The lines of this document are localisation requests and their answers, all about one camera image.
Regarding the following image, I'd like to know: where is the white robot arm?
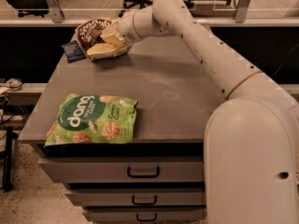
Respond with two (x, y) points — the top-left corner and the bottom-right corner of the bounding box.
(101, 0), (299, 224)

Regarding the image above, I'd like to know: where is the drawer black handle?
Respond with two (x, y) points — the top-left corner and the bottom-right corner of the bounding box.
(135, 214), (157, 222)
(127, 167), (160, 178)
(131, 195), (158, 206)

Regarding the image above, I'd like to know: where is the bottom drawer black handle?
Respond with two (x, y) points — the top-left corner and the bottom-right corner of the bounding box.
(135, 214), (157, 222)

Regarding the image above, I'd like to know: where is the brown sea salt chip bag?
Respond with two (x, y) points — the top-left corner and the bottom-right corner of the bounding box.
(74, 17), (134, 62)

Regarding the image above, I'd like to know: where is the top drawer black handle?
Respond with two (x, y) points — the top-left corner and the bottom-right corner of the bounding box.
(127, 167), (160, 178)

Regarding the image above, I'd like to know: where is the middle drawer black handle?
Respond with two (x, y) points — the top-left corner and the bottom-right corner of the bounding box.
(131, 195), (158, 206)

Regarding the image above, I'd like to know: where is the black cable at right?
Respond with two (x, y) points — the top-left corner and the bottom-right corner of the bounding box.
(272, 42), (299, 77)

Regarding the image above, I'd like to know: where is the blue rxbar blueberry bar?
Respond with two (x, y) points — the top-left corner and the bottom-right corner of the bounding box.
(62, 40), (86, 63)

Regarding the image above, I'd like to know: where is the green dang chips bag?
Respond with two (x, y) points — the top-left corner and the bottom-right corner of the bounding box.
(45, 93), (137, 147)

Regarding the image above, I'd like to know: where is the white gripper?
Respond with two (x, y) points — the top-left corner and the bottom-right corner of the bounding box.
(87, 10), (137, 56)

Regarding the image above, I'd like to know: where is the black stand at left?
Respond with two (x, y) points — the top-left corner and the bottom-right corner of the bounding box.
(0, 126), (18, 191)

